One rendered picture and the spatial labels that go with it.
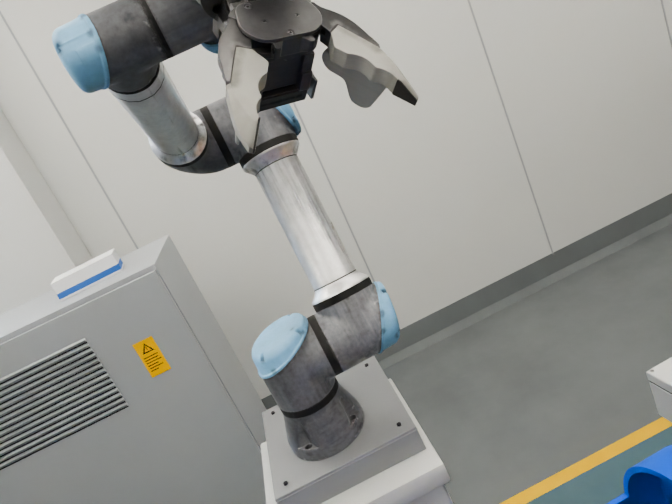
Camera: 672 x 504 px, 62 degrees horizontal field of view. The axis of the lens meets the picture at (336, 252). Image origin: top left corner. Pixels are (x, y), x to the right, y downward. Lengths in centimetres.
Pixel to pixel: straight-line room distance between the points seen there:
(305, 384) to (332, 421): 9
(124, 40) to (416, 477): 78
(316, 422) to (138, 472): 145
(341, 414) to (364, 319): 18
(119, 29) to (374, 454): 75
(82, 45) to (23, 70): 272
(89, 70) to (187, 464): 188
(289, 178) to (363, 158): 235
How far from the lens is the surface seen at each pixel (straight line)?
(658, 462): 83
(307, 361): 97
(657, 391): 118
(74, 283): 228
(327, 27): 50
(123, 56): 68
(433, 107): 345
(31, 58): 339
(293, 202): 99
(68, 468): 243
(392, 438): 102
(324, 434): 103
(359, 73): 51
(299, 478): 105
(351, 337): 97
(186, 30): 68
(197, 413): 226
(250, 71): 45
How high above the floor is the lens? 180
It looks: 17 degrees down
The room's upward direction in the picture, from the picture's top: 25 degrees counter-clockwise
